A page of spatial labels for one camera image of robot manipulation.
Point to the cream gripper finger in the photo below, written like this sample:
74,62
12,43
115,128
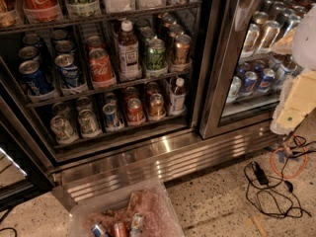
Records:
296,101
284,45

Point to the green white 7up can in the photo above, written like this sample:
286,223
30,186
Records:
89,125

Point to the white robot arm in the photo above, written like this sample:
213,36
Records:
304,42

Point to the gold can behind glass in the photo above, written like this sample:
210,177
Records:
268,35

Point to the pepsi can behind glass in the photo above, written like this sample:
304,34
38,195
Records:
248,82
266,79

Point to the glass fridge door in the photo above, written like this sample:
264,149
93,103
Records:
234,53

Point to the silver can behind glass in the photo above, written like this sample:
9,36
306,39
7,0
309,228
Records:
234,89

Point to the bronze can middle shelf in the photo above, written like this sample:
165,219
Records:
181,51

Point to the tea bottle bottom shelf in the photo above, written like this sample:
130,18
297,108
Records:
177,96

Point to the tea bottle shelf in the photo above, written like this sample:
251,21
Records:
128,52
177,96

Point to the green can middle shelf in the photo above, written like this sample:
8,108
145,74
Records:
155,61

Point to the orange can bottom shelf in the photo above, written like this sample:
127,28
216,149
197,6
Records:
156,107

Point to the tea bottle middle shelf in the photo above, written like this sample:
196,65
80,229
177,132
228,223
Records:
128,52

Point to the red coke can bottom shelf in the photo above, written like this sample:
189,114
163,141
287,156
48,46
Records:
135,113

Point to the red coca-cola can middle shelf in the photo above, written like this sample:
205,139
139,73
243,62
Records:
101,69

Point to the blue pepsi can bottom shelf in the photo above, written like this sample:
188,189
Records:
112,117

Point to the green white can in bin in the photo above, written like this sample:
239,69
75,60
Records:
136,225

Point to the orange can in bin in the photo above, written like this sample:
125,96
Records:
120,229

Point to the blue can in bin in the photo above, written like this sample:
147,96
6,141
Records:
99,231

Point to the front left pepsi can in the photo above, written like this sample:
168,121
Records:
39,88

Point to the clear plastic bin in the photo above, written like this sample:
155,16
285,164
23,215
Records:
149,198

